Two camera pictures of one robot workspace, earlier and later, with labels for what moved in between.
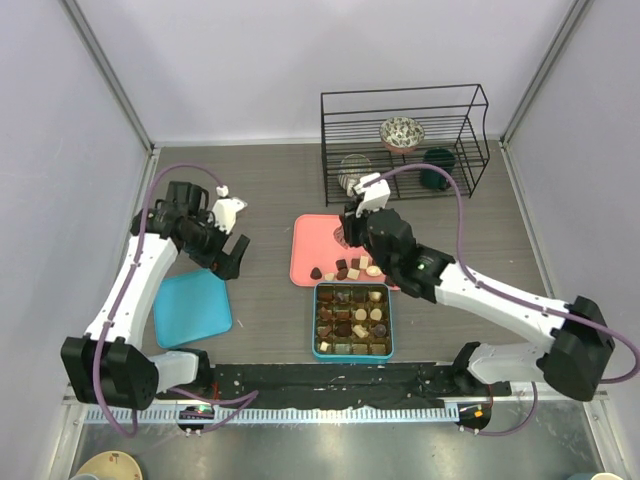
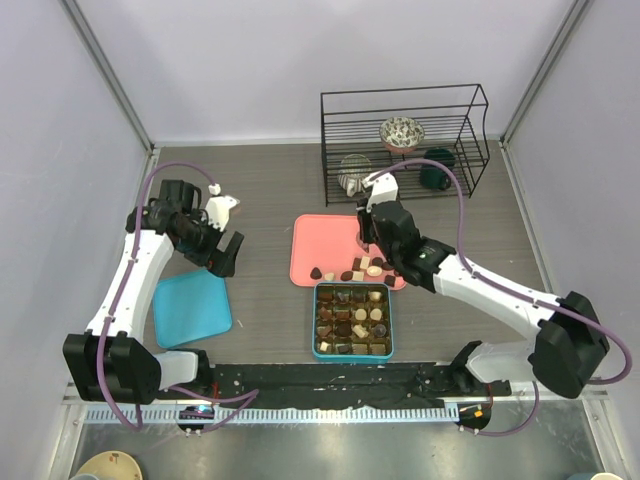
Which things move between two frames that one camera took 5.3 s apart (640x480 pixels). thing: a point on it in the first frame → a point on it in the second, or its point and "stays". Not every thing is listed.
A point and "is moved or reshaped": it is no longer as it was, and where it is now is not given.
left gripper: (222, 264) stays
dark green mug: (441, 158) stays
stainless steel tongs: (339, 236) is moved or reshaped
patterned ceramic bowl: (401, 134) stays
